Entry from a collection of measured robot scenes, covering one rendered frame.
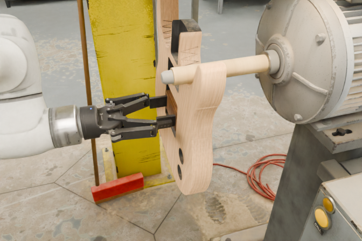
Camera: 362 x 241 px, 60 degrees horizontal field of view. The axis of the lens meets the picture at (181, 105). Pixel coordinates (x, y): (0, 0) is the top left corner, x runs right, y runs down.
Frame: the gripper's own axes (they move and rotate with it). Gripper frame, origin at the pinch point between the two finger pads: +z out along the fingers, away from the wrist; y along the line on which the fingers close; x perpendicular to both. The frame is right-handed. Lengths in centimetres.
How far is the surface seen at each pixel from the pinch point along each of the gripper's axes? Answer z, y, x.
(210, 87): 2.4, 17.2, 17.4
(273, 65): 16.0, 13.6, 17.6
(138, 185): -2, -63, -105
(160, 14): 0.8, -12.0, 18.7
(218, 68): 3.9, 16.3, 20.4
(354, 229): 18.0, 39.6, 4.3
